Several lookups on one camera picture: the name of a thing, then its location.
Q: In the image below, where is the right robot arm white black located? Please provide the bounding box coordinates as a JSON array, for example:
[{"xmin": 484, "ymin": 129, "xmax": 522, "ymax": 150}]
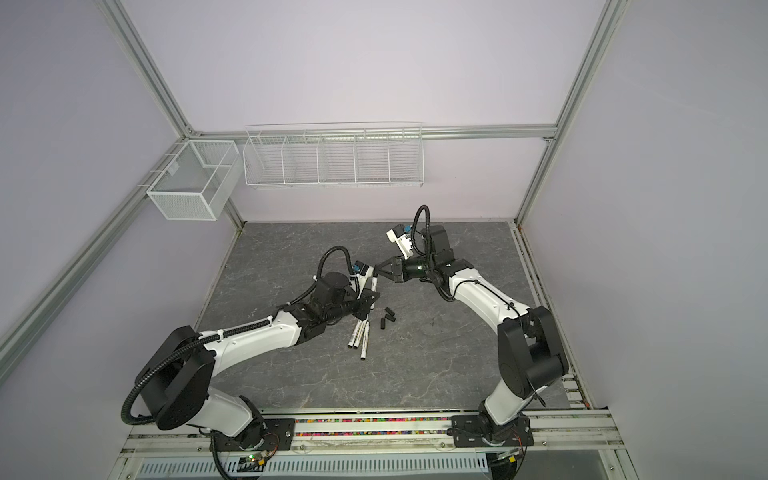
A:
[{"xmin": 375, "ymin": 224, "xmax": 570, "ymax": 427}]

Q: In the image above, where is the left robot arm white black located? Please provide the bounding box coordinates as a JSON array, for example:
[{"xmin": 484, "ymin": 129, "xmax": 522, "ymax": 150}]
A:
[{"xmin": 121, "ymin": 270, "xmax": 380, "ymax": 449}]

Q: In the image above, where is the small white mesh basket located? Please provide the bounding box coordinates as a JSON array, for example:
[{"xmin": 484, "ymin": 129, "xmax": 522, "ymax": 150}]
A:
[{"xmin": 148, "ymin": 140, "xmax": 244, "ymax": 221}]

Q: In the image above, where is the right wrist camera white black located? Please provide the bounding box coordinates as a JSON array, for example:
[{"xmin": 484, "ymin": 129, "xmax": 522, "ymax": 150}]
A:
[{"xmin": 386, "ymin": 224, "xmax": 414, "ymax": 259}]

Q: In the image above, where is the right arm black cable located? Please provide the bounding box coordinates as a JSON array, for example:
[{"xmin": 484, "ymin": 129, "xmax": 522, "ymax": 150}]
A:
[{"xmin": 410, "ymin": 204, "xmax": 523, "ymax": 319}]

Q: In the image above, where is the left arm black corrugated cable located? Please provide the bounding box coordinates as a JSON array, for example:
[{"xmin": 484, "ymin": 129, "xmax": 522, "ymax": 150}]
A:
[{"xmin": 121, "ymin": 245, "xmax": 355, "ymax": 427}]

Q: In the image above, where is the long white wire basket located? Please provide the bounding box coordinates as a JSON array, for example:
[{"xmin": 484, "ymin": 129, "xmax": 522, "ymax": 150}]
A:
[{"xmin": 242, "ymin": 122, "xmax": 425, "ymax": 188}]

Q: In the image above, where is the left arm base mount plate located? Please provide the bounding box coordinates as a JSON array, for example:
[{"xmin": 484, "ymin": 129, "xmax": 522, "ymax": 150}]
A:
[{"xmin": 213, "ymin": 417, "xmax": 296, "ymax": 453}]

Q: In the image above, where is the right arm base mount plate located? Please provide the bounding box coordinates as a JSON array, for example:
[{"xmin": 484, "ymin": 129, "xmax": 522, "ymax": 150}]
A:
[{"xmin": 447, "ymin": 413, "xmax": 534, "ymax": 448}]

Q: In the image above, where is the white slotted cable duct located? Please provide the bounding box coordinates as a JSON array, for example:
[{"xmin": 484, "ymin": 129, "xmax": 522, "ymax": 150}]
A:
[{"xmin": 136, "ymin": 453, "xmax": 490, "ymax": 479}]

